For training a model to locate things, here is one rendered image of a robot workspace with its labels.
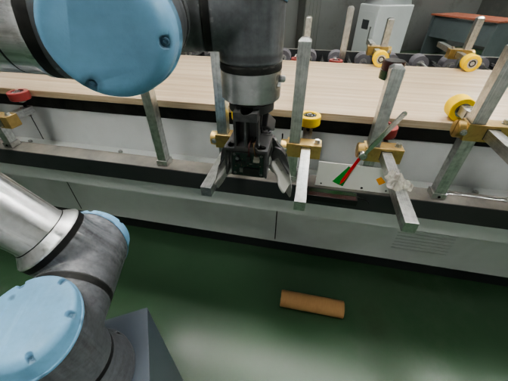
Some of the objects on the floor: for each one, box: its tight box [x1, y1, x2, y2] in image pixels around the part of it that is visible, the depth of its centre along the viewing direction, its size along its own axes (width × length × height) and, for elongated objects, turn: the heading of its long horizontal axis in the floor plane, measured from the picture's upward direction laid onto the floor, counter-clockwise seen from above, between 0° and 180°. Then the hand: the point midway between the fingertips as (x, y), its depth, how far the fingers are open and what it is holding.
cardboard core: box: [280, 290, 345, 319], centre depth 130 cm, size 30×8×8 cm, turn 78°
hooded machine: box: [352, 0, 414, 53], centre depth 482 cm, size 75×62×140 cm
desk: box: [420, 12, 508, 57], centre depth 521 cm, size 70×137×74 cm, turn 19°
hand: (254, 190), depth 56 cm, fingers open, 14 cm apart
